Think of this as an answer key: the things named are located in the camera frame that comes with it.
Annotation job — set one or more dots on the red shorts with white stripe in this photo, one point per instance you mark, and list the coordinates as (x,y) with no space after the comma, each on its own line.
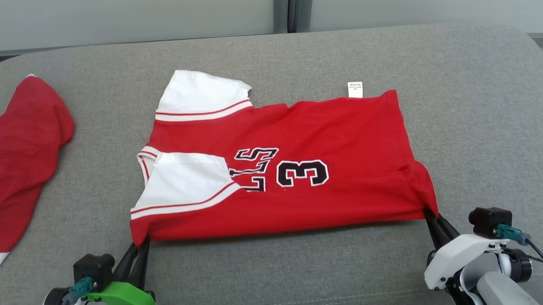
(19,160)

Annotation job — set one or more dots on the red jersey with white sleeves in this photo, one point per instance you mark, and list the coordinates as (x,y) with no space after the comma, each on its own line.
(345,137)

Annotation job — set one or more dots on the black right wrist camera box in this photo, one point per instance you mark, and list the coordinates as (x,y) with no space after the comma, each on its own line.
(490,221)

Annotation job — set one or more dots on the grey fabric sofa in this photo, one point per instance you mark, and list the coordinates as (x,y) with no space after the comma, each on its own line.
(484,111)

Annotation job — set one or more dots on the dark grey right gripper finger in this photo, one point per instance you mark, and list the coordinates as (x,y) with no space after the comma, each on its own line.
(436,235)
(449,231)

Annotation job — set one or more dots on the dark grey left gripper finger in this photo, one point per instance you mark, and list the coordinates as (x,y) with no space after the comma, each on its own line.
(140,270)
(123,267)

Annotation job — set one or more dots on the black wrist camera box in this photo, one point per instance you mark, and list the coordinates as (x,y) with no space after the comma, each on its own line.
(92,268)
(490,221)

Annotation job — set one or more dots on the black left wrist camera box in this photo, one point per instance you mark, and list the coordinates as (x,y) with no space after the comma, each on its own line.
(92,268)

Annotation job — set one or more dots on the grey partition joint post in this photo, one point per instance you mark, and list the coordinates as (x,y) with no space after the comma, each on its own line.
(282,11)

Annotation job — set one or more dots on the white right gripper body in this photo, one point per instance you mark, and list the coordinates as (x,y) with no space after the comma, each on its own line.
(450,261)

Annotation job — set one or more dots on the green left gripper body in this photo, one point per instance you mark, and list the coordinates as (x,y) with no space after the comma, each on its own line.
(127,297)

